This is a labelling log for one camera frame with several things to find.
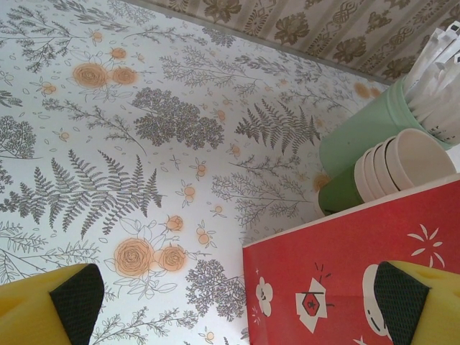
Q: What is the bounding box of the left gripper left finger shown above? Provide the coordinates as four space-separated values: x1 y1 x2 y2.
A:
0 263 105 345

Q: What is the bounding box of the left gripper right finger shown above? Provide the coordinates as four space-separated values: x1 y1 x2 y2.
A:
373 261 460 345

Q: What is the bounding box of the red white paper gift bag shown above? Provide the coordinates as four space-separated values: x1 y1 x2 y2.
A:
241 172 460 345

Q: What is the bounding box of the green paper cup stack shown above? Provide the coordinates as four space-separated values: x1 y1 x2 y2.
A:
318 128 449 216

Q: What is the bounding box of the mint green holder cup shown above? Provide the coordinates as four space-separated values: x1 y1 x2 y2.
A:
318 77 456 179

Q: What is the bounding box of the floral table cover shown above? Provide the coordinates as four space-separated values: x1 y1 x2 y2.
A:
0 0 396 345

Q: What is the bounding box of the white wrapped stirrer bundle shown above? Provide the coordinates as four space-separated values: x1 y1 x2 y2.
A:
404 21 460 143

